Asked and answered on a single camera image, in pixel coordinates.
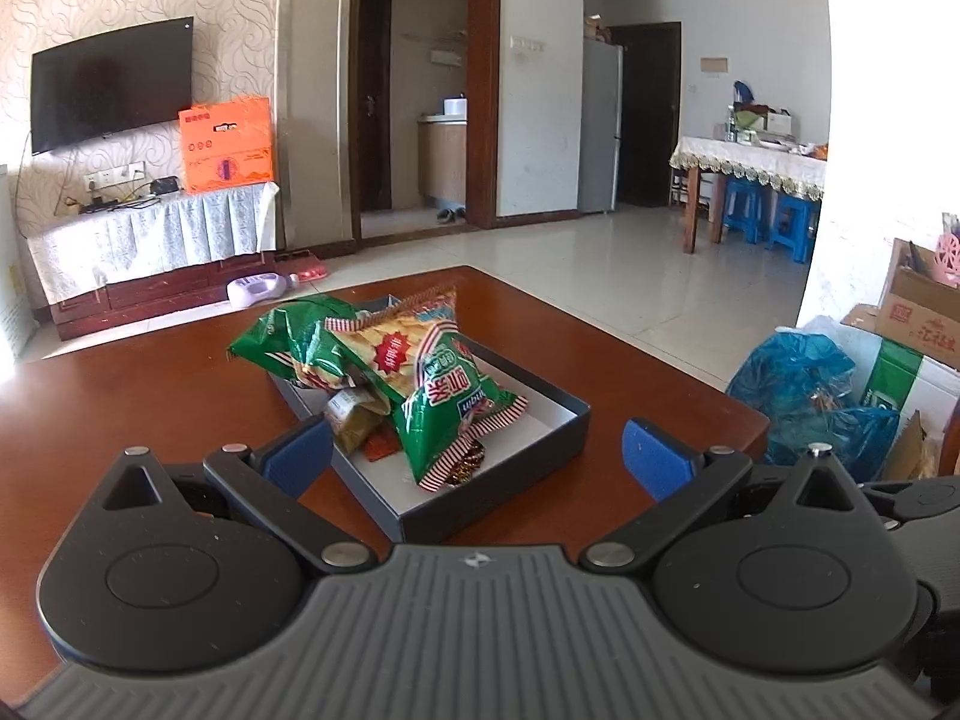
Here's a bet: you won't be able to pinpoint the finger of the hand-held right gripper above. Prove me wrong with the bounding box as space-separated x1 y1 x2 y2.
859 481 912 533

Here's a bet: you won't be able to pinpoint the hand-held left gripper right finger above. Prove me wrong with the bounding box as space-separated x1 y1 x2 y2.
579 418 875 569

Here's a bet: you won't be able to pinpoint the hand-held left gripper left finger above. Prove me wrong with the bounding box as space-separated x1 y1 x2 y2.
97 414 378 569

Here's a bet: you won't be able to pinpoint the dark green chip bag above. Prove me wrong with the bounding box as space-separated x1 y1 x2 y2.
227 296 391 391

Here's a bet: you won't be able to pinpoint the dark grey shallow box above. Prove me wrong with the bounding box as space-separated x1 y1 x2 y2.
266 296 592 545

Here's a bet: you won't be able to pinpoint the green chip bag red logo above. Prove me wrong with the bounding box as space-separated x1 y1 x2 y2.
322 285 530 494

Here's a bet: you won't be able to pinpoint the dark brown candy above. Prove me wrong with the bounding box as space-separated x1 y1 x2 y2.
442 441 488 487

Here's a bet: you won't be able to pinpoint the green white carton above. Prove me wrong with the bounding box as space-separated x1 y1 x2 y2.
840 304 960 466

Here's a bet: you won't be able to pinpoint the blue plastic bag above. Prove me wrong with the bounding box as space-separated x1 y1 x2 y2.
726 328 901 481

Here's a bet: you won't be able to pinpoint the purple plastic bottle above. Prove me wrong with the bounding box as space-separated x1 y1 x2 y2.
227 272 301 310

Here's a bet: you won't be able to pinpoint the red floor scale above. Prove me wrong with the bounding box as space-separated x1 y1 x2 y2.
274 249 329 282

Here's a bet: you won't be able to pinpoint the brown cardboard box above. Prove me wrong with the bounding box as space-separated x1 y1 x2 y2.
874 238 960 370

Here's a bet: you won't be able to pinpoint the dark wooden TV cabinet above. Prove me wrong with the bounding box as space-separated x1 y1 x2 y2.
49 251 327 342

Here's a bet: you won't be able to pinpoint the wooden dining table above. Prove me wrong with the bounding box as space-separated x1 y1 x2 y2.
670 136 830 256

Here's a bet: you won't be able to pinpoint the pink plastic toy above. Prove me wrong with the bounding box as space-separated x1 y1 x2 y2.
934 214 960 282

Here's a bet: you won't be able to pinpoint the white lace cabinet cloth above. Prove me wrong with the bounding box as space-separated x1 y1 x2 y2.
26 181 281 301

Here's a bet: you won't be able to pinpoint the blue plastic stool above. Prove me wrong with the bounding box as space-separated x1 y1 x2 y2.
721 180 767 245
766 195 820 263

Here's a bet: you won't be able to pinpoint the lace tablecloth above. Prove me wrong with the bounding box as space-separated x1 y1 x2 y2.
670 136 830 202

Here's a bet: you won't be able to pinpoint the orange cardboard box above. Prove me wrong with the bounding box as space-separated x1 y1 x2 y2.
178 96 275 194

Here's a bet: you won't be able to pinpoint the wooden kitchen counter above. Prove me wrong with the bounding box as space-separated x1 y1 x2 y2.
418 114 467 209

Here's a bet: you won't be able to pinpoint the silver refrigerator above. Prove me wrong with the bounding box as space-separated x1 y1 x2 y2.
577 37 625 215

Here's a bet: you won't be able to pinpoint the dark wooden door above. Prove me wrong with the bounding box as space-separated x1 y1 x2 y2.
611 22 682 207

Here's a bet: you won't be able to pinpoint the black flat television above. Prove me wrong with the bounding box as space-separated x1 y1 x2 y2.
30 16 194 157

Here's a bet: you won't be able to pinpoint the white wall sockets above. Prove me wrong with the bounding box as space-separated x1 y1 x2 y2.
84 163 145 190

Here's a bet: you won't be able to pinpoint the wooden door frame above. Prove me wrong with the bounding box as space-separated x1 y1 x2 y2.
350 0 502 241

